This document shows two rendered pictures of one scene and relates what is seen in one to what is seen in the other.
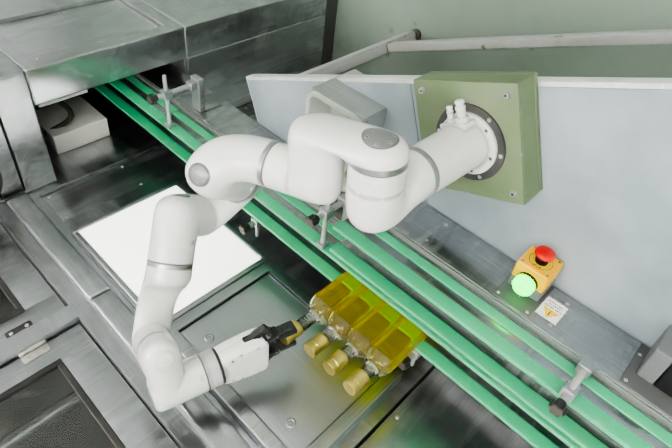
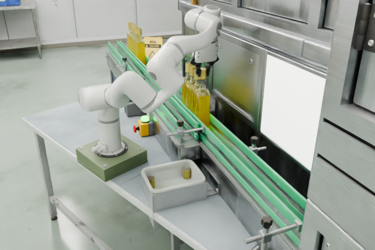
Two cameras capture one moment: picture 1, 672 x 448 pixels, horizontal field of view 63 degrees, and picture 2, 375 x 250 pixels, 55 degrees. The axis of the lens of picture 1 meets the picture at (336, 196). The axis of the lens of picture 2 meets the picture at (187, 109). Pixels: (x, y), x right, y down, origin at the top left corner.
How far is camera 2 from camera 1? 1.87 m
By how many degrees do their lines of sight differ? 87
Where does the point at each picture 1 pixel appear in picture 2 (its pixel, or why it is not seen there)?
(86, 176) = not seen: outside the picture
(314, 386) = (221, 67)
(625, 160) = (89, 140)
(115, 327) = (280, 34)
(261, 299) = (249, 101)
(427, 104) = (110, 162)
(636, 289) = (126, 123)
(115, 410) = not seen: outside the picture
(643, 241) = not seen: hidden behind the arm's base
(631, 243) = not seen: hidden behind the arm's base
